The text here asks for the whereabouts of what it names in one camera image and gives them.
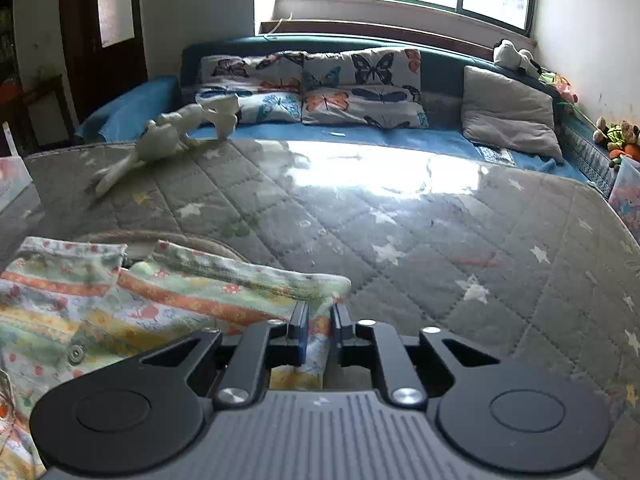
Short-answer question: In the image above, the white plush toy on ledge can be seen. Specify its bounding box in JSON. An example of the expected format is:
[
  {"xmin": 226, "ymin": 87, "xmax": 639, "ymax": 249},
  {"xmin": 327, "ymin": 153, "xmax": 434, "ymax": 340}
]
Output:
[{"xmin": 492, "ymin": 39, "xmax": 542, "ymax": 79}]

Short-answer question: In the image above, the grey cushion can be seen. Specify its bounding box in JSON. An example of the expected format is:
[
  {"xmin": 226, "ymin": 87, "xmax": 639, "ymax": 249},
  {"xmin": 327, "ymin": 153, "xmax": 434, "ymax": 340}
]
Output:
[{"xmin": 461, "ymin": 66, "xmax": 564, "ymax": 164}]

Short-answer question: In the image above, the dark wooden door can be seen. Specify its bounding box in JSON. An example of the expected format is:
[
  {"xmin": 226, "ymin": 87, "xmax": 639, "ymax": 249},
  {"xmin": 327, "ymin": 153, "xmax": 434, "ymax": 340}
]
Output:
[{"xmin": 58, "ymin": 0, "xmax": 148, "ymax": 122}]

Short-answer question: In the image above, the pile of colourful plush toys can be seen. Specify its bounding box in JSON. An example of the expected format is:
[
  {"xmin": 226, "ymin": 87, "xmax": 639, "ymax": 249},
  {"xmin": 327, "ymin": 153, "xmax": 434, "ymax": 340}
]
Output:
[{"xmin": 592, "ymin": 116, "xmax": 640, "ymax": 172}]

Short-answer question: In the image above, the tissue box with tissue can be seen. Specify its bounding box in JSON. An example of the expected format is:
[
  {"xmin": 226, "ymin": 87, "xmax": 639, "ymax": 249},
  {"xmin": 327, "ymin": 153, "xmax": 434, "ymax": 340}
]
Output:
[{"xmin": 0, "ymin": 122, "xmax": 32, "ymax": 212}]

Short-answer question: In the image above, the teal blue sofa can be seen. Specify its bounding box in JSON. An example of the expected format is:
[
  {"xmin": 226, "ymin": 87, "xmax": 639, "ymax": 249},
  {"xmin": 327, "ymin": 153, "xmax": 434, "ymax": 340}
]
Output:
[{"xmin": 75, "ymin": 35, "xmax": 615, "ymax": 194}]

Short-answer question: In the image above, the grey quilted star table cover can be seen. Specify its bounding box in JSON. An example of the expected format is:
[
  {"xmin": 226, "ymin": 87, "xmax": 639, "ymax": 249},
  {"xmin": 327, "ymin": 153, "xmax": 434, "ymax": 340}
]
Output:
[{"xmin": 1, "ymin": 140, "xmax": 639, "ymax": 479}]

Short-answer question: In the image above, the colourful patterned child garment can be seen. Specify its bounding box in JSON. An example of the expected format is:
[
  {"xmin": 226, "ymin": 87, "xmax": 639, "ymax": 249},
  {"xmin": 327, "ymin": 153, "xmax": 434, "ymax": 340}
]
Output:
[{"xmin": 1, "ymin": 237, "xmax": 352, "ymax": 479}]

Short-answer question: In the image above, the orange green plush toy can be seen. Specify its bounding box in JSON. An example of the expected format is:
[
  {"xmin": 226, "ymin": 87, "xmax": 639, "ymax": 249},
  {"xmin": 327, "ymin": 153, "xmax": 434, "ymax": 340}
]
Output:
[{"xmin": 539, "ymin": 70, "xmax": 578, "ymax": 104}]

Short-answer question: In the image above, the white plush rabbit toy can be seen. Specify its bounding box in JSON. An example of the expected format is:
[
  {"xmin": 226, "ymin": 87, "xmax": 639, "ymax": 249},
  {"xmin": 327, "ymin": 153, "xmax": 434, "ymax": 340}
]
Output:
[{"xmin": 92, "ymin": 93, "xmax": 240, "ymax": 197}]

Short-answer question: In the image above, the butterfly print pillow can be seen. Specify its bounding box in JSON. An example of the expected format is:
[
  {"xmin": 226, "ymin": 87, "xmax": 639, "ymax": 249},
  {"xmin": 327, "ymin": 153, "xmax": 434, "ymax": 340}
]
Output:
[
  {"xmin": 302, "ymin": 47, "xmax": 428, "ymax": 130},
  {"xmin": 195, "ymin": 51, "xmax": 305, "ymax": 125}
]

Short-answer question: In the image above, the transparent plastic storage box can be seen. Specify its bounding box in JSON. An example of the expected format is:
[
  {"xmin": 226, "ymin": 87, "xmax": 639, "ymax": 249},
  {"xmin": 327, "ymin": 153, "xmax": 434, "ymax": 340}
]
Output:
[{"xmin": 608, "ymin": 156, "xmax": 640, "ymax": 242}]

